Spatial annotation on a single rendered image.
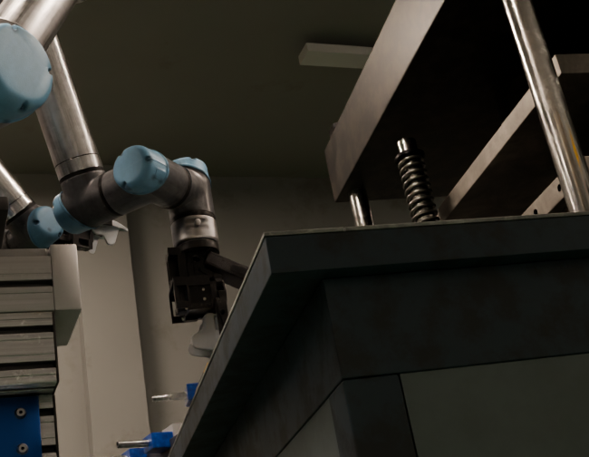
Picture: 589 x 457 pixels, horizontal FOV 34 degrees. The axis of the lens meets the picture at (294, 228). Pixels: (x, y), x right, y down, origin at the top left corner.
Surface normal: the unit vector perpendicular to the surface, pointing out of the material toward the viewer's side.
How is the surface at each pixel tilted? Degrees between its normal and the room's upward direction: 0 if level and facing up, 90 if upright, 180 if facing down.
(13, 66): 96
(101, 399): 90
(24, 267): 90
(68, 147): 109
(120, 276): 90
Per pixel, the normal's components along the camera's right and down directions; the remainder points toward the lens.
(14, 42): 0.83, -0.26
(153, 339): 0.33, -0.44
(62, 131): -0.01, -0.08
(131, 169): -0.50, -0.28
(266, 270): -0.96, 0.06
